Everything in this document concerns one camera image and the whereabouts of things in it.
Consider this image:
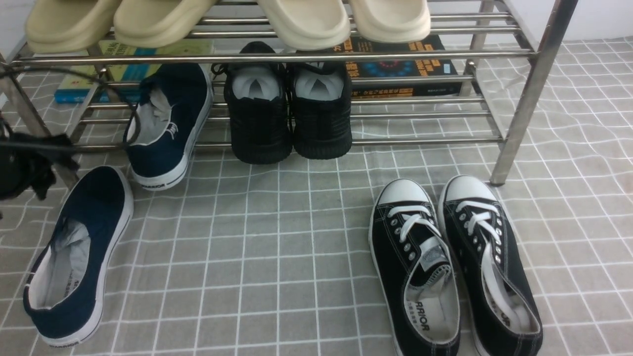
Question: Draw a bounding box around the black canvas sneaker left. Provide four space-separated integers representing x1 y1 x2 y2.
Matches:
368 178 460 356

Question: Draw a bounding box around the black canvas sneaker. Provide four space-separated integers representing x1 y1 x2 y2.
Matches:
437 175 544 356
368 178 460 356

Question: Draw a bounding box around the cream slipper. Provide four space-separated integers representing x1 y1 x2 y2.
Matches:
257 0 351 50
349 0 431 44

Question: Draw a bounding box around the beige slipper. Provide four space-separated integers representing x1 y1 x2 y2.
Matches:
25 0 121 54
113 0 217 48

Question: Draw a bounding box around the navy slip-on shoe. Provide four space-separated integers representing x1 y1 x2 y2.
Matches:
23 165 134 349
125 63 214 191

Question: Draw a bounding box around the black cable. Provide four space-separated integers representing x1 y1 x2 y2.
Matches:
0 64 144 149

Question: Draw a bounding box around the beige slipper far left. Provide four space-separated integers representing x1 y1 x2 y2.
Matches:
25 0 121 54

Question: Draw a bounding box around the black orange book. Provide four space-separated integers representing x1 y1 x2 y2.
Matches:
330 35 462 99

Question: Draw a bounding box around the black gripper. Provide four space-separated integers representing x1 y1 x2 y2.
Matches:
0 119 80 200

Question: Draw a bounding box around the black mesh sneaker right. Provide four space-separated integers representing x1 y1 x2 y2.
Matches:
286 61 353 160

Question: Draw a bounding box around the black mesh sneaker left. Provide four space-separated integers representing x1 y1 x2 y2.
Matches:
212 62 293 165

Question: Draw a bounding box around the green blue book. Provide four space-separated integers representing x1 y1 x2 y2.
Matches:
54 39 215 103

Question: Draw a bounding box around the grey checked floor cloth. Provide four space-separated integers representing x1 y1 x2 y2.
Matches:
0 38 632 356

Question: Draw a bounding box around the black canvas sneaker right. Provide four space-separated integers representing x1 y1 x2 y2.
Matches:
437 175 544 356

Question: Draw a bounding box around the steel shoe rack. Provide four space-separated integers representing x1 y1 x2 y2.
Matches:
1 0 577 186

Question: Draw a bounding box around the cream slipper far right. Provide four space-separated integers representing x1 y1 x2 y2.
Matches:
349 0 431 44

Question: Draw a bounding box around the black mesh sneaker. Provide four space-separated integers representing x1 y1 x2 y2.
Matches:
286 61 353 160
212 62 293 165

